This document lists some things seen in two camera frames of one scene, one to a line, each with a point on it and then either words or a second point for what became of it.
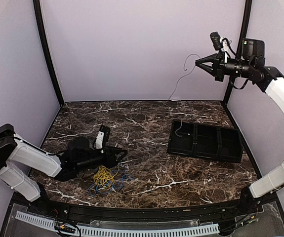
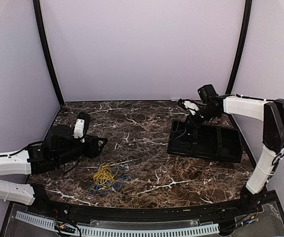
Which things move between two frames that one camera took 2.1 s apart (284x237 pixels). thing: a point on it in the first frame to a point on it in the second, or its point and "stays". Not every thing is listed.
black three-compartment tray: [205, 141] stays
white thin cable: [184, 68] to [181, 141]
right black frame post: [242, 38] stays
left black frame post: [36, 7] stays
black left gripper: [110, 154] to [93, 150]
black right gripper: [220, 67] to [196, 124]
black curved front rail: [100, 213] stays
